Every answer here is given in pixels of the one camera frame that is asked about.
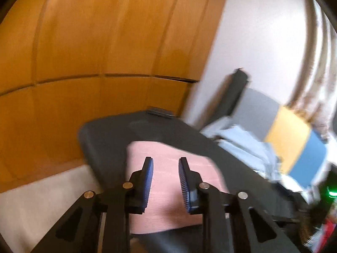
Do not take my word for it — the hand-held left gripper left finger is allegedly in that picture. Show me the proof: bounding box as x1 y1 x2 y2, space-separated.
30 157 154 253

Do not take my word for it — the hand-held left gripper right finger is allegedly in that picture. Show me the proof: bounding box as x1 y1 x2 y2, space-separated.
178 157 302 253

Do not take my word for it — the pink knitted sweater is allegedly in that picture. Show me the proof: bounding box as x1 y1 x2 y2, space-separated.
126 141 229 235

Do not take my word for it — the white printed cloth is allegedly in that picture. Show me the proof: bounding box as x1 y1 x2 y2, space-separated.
276 173 312 193

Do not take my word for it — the light blue garment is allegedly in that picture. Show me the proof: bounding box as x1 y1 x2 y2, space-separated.
201 122 280 183

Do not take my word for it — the grey yellow blue armchair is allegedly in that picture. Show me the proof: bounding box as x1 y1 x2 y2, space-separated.
200 69 329 190

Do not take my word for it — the wooden wardrobe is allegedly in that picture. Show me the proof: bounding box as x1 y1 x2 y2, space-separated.
0 0 232 194

